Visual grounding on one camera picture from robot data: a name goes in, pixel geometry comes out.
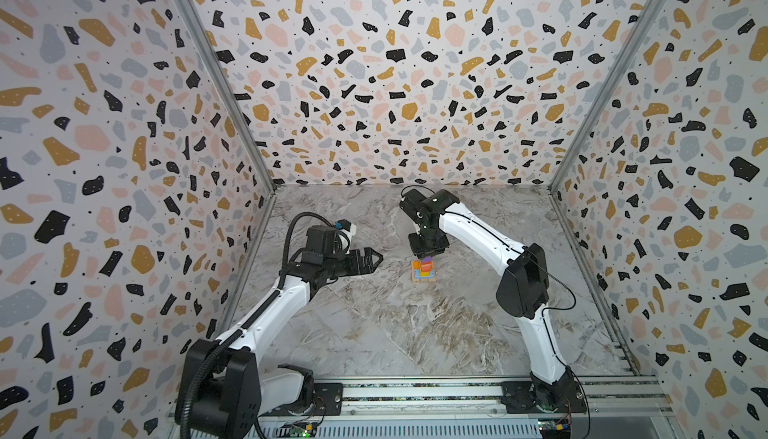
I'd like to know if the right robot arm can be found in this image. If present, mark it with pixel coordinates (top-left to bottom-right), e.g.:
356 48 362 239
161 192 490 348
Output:
399 188 578 412

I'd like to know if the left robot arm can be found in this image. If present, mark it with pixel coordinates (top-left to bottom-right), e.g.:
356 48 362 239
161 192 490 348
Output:
174 220 383 438

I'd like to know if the left electronics board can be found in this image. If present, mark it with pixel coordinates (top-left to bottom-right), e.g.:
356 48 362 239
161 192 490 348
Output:
276 421 318 438

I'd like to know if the electronics board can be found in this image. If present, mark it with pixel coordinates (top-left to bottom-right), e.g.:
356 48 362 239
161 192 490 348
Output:
537 420 572 439
276 421 318 438

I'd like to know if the right electronics board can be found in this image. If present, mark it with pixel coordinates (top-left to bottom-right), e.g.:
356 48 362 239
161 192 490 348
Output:
537 420 572 439

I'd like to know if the left corner aluminium profile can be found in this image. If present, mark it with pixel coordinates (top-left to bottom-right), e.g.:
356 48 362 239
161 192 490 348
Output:
157 0 277 193

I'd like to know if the corner aluminium profile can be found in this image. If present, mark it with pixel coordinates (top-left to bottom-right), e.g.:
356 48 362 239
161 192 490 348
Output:
548 0 685 193
157 0 277 193

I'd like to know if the right corner aluminium profile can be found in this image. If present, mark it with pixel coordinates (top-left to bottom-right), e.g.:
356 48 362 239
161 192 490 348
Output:
548 0 685 193

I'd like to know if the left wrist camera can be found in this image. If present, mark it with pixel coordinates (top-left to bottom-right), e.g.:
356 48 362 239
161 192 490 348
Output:
335 219 357 238

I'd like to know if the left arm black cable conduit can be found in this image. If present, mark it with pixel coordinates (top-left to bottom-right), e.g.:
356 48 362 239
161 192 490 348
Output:
178 210 334 439

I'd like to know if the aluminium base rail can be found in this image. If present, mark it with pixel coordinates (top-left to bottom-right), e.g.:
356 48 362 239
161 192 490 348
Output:
247 376 684 438

